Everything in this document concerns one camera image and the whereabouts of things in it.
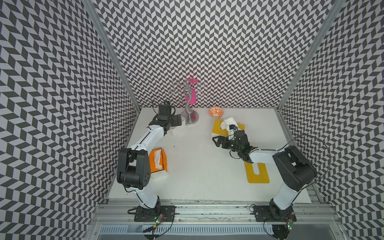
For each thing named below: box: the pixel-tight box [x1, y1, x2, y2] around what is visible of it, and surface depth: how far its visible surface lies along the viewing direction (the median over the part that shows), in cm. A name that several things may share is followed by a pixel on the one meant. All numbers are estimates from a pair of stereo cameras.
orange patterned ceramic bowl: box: [208, 106, 224, 119], surface depth 117 cm
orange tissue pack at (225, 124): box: [220, 117, 241, 131], surface depth 91 cm
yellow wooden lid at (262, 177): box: [244, 162, 270, 184], surface depth 88 cm
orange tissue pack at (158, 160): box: [149, 147, 168, 174], surface depth 84 cm
